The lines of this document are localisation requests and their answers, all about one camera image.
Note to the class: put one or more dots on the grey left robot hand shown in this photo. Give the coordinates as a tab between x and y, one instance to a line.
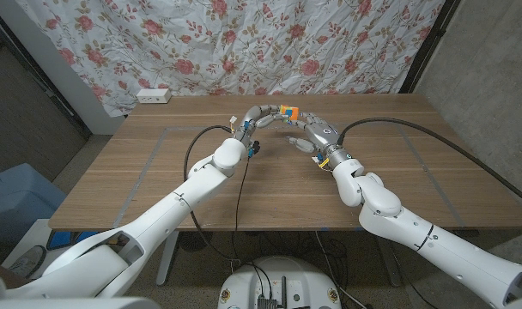
254	116

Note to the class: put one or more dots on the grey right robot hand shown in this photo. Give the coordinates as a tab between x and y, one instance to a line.
323	135

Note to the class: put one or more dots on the multicolour Rubik's cube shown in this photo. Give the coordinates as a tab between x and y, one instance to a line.
292	112

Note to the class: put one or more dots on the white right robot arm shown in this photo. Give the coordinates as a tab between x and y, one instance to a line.
415	232

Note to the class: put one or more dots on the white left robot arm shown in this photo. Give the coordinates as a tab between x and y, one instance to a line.
179	201

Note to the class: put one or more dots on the floral backdrop cloth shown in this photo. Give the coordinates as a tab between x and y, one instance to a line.
244	43

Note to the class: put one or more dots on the white power strip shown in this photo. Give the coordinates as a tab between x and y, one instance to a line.
153	95

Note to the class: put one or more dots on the black round floor base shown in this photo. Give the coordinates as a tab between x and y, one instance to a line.
194	240

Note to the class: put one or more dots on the black backdrop stand pole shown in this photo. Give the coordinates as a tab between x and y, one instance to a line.
428	43

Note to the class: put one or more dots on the grey table leg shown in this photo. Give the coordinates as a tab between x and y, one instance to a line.
390	262

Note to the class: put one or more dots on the white robot torso base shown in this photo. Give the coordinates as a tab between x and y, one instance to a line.
244	283

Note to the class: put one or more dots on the white table leg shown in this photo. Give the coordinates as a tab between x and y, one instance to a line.
166	262

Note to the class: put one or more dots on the blue plastic pad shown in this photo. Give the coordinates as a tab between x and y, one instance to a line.
87	238

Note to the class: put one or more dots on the white floor platform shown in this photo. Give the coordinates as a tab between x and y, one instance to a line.
33	234

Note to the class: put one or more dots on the blue-grey box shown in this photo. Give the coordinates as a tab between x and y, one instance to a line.
16	197

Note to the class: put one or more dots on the grey sneaker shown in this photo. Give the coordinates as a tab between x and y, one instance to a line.
29	262

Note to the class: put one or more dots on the person's leg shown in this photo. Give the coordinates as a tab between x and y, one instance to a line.
3	276

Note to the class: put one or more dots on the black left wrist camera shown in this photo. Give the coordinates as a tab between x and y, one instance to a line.
254	149

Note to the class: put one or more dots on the black door frame strip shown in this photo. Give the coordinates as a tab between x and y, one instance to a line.
38	75

